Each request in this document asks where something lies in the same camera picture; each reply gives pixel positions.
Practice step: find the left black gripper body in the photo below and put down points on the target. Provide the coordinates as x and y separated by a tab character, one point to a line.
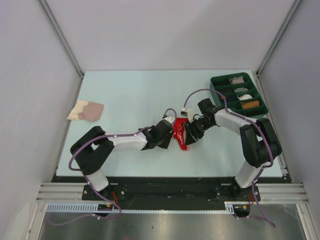
164	142

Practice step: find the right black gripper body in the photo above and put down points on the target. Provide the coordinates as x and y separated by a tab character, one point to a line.
198	127

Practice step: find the red underwear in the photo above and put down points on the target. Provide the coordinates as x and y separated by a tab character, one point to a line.
179	132

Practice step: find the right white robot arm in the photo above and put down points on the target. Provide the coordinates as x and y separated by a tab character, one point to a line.
260	144

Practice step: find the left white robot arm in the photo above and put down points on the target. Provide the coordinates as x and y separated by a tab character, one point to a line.
92	150

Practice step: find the beige and mauve underwear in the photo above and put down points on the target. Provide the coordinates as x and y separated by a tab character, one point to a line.
86	110

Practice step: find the dark blue rolled cloth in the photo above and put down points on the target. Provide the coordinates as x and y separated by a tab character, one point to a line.
233	104

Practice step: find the green compartment tray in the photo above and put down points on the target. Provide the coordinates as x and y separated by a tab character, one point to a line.
240	93

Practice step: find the white rolled cloth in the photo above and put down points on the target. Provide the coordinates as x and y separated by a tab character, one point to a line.
245	97

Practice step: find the light grey rolled cloth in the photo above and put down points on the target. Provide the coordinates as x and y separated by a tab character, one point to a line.
241	89

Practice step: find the brown rolled cloth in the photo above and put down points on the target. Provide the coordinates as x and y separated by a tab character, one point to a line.
250	104

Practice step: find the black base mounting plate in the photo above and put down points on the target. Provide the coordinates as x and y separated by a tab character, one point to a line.
171	193

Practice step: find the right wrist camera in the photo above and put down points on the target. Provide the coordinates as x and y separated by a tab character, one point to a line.
188	113

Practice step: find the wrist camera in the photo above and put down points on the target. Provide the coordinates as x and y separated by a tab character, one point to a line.
169	118
188	113

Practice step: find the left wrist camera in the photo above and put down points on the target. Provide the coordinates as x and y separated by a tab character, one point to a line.
169	118

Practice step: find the white slotted cable duct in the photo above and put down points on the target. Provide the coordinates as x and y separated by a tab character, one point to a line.
103	208

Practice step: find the aluminium frame rail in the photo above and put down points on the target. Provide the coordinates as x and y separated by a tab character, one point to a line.
291	220

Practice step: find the right aluminium corner post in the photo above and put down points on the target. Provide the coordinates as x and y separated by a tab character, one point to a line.
279	35

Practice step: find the aluminium corner post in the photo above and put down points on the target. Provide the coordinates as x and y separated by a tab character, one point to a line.
279	35
48	13

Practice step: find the left aluminium corner post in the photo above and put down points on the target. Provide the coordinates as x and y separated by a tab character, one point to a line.
48	13

